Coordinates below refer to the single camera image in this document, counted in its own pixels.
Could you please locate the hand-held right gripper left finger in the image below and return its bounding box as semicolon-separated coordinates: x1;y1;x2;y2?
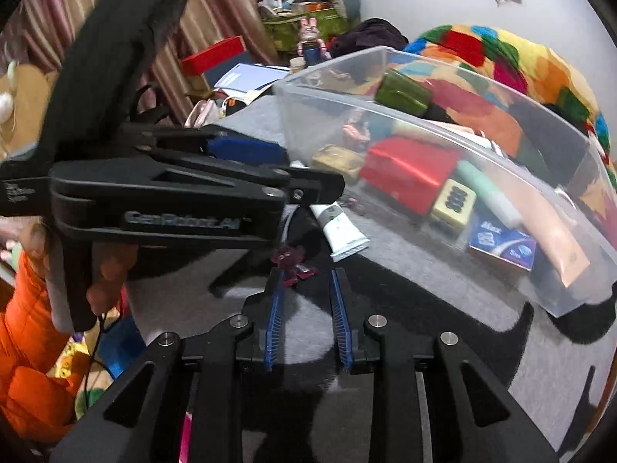
48;267;285;463

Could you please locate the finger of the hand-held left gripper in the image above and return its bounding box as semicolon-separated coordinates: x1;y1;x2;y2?
51;152;346;208
123;123;292;167

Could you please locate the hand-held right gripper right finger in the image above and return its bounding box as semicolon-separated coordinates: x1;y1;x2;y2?
329;267;560;463

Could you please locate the brown packet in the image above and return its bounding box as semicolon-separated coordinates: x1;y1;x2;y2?
311;145;367;181

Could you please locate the white printed tube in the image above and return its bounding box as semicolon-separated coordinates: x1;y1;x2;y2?
310;203;371;262

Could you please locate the clear plastic box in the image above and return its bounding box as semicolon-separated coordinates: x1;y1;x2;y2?
272;46;617;319

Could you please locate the purple candy wrapper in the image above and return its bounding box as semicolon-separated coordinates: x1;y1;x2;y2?
272;245;315;289

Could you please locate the red packet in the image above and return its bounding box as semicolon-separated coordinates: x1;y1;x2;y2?
359;136;464;218

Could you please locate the cream dotted block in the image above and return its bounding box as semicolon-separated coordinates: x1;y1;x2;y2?
430;178;477;235

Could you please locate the light green tube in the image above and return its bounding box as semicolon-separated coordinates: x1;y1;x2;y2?
455;160;524;227

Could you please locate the blue packet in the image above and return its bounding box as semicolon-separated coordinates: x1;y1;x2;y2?
467;212;537;271

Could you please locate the peach tube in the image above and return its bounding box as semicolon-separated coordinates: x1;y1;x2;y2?
487;169;591;287

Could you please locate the person's left forearm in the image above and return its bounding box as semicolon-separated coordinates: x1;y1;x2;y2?
0;251;126;444

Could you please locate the person's left hand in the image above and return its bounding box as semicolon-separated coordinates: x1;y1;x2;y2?
17;219;140;316

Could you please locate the pink bag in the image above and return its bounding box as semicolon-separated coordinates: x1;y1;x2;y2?
185;99;227;128

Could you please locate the white blue notebook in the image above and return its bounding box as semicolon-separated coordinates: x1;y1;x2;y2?
214;63;290;95

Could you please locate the red box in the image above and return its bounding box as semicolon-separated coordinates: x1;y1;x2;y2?
180;36;248;77

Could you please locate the grey black patterned blanket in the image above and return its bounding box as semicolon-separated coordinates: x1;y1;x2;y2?
123;91;617;463

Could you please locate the green bottle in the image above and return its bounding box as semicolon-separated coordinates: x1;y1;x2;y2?
375;68;432;117

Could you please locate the green bag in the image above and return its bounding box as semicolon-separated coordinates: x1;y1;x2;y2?
263;4;349;51

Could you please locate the pink bunny toy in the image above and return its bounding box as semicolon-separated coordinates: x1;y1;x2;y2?
296;17;333;66

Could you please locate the striped curtain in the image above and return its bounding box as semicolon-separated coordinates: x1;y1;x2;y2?
0;0;271;155

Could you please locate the blue cloth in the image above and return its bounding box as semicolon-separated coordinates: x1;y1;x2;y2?
99;317;146;378

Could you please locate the dark purple cloth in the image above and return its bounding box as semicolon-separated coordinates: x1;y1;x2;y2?
332;18;410;59

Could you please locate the colourful patchwork blanket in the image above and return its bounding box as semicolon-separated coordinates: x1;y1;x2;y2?
404;24;617;213

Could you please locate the red white string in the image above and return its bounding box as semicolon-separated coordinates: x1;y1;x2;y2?
343;123;372;150

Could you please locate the black thin cable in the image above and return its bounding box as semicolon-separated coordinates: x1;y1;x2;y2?
83;313;127;399

